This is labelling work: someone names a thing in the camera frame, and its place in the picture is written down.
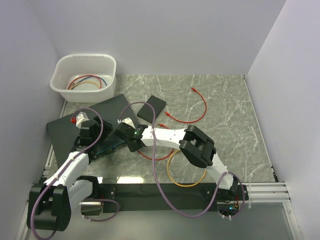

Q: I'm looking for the large black network switch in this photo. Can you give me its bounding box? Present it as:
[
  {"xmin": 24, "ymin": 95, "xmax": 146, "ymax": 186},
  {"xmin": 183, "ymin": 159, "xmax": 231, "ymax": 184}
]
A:
[{"xmin": 47, "ymin": 94, "xmax": 128, "ymax": 167}]

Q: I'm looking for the blue cable in tub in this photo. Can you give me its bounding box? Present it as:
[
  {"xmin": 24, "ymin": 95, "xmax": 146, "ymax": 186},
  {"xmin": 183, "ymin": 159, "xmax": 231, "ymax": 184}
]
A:
[{"xmin": 72, "ymin": 75, "xmax": 104, "ymax": 88}]

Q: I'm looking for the small black switch box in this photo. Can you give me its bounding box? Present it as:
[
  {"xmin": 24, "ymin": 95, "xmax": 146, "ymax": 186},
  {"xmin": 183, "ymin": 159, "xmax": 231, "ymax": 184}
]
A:
[{"xmin": 137, "ymin": 95, "xmax": 166, "ymax": 124}]

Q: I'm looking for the yellow patch cable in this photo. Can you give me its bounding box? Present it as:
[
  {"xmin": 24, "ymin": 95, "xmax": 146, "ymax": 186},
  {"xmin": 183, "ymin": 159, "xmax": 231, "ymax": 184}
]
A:
[{"xmin": 166, "ymin": 149, "xmax": 207, "ymax": 188}]

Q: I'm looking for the yellow cable in tub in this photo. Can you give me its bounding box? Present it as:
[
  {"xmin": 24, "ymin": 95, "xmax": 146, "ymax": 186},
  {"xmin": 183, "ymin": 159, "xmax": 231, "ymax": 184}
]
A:
[{"xmin": 67, "ymin": 81, "xmax": 101, "ymax": 90}]

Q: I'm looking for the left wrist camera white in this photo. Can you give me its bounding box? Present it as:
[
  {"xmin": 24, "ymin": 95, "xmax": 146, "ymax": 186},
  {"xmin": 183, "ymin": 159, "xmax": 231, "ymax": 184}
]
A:
[{"xmin": 71, "ymin": 111, "xmax": 89, "ymax": 129}]

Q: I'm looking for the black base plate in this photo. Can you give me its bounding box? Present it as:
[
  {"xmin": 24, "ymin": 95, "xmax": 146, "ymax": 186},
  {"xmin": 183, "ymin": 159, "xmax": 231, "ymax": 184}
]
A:
[{"xmin": 81, "ymin": 182, "xmax": 247, "ymax": 216}]

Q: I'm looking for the red cable in tub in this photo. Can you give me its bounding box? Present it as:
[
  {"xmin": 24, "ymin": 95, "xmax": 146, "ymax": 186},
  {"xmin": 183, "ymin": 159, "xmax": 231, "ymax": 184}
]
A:
[{"xmin": 68, "ymin": 74, "xmax": 103, "ymax": 88}]

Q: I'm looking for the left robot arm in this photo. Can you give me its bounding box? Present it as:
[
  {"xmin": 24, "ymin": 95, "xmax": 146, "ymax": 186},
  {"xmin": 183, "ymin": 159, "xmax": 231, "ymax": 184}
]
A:
[{"xmin": 26, "ymin": 112, "xmax": 113, "ymax": 232}]

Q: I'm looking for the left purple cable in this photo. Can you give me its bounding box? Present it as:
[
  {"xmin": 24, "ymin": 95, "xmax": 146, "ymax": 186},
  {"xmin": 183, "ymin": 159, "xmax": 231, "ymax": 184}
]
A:
[{"xmin": 31, "ymin": 107, "xmax": 121, "ymax": 240}]

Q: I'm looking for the white plastic tub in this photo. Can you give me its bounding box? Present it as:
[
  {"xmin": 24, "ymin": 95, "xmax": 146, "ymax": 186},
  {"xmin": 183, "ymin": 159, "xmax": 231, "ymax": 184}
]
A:
[{"xmin": 49, "ymin": 53, "xmax": 117, "ymax": 103}]

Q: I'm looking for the aluminium rail right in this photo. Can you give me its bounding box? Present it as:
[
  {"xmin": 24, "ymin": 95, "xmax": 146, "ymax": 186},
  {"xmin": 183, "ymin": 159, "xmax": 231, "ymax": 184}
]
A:
[{"xmin": 245, "ymin": 182, "xmax": 291, "ymax": 203}]

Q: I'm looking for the red patch cable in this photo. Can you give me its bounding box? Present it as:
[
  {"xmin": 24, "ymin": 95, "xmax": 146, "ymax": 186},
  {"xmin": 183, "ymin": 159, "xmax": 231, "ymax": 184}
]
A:
[
  {"xmin": 164, "ymin": 86, "xmax": 208, "ymax": 124},
  {"xmin": 137, "ymin": 123, "xmax": 175, "ymax": 161}
]

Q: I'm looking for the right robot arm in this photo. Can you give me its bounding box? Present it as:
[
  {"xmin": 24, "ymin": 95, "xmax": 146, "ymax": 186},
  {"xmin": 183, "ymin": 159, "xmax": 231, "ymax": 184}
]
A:
[{"xmin": 115, "ymin": 122, "xmax": 227, "ymax": 182}]

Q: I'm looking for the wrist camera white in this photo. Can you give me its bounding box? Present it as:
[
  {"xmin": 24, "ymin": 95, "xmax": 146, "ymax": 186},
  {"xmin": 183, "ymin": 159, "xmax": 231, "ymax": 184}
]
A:
[
  {"xmin": 117, "ymin": 117, "xmax": 136, "ymax": 129},
  {"xmin": 71, "ymin": 111, "xmax": 89, "ymax": 129}
]

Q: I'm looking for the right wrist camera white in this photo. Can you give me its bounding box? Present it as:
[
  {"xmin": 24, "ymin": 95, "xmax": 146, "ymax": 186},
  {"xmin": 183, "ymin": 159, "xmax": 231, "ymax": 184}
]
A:
[{"xmin": 117, "ymin": 117, "xmax": 136, "ymax": 129}]

